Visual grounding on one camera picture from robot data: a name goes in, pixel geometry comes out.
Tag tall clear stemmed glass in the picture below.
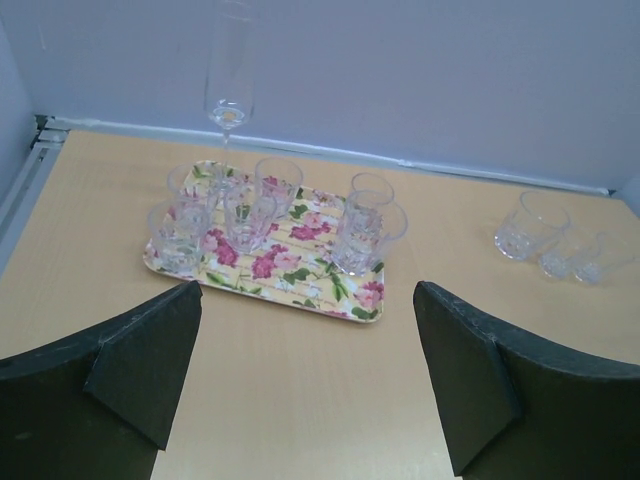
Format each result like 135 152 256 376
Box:
204 1 258 163

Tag clear glass sideways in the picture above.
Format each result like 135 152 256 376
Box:
148 198 210 276

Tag small clear glass behind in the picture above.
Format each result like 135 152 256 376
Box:
538 235 590 279

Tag aluminium table frame rail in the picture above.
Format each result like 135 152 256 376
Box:
1 115 617 268

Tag large clear faceted tumbler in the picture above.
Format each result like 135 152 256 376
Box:
494 191 571 261

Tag clear faceted tumbler front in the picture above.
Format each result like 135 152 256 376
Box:
331 190 408 276

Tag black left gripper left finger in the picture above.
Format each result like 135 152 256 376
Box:
1 281 202 479

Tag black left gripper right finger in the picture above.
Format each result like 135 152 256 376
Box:
413 281 639 479

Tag small clear glass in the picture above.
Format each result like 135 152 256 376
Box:
538 235 590 279
254 157 303 219
350 172 395 205
574 232 639 285
223 185 277 254
167 160 220 228

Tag floral patterned tray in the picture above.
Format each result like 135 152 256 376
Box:
143 162 385 323

